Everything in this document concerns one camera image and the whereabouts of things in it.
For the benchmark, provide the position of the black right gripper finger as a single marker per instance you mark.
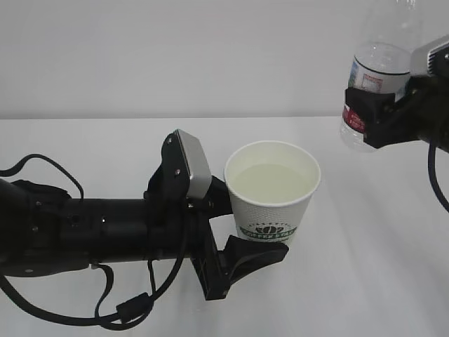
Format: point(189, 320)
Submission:
point(365, 109)

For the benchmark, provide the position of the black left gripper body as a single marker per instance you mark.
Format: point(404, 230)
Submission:
point(181, 229)

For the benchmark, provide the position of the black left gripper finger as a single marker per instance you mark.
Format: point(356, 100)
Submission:
point(240, 257)
point(218, 199)

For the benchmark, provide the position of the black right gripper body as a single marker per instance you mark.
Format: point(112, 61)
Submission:
point(421, 114)

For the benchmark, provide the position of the clear water bottle red label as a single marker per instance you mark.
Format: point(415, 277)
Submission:
point(391, 30)

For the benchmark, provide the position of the white paper cup green logo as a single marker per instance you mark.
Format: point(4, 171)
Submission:
point(270, 185)

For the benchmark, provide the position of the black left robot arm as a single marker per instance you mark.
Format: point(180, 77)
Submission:
point(44, 232)

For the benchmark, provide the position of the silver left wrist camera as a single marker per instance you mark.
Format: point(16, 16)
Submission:
point(198, 170)

